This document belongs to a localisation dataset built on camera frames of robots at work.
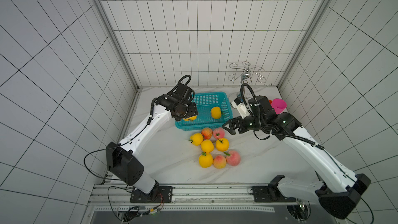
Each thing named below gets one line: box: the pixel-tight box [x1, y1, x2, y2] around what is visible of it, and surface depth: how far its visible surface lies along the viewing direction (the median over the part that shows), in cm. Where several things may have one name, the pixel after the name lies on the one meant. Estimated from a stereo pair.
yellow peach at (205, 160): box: [199, 151, 213, 168], surface depth 80 cm
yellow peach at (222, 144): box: [215, 137, 230, 152], surface depth 85 cm
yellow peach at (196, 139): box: [188, 132, 204, 146], surface depth 87 cm
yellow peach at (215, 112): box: [210, 106, 222, 120], surface depth 100 cm
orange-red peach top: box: [201, 127, 213, 140], surface depth 91 cm
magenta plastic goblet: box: [271, 98, 288, 115], surface depth 93 cm
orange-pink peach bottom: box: [212, 155, 227, 170], surface depth 80 cm
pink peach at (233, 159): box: [225, 149, 241, 167], surface depth 80 cm
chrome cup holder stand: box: [228, 61, 267, 84], surface depth 90 cm
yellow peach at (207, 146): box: [200, 139, 215, 154], surface depth 85 cm
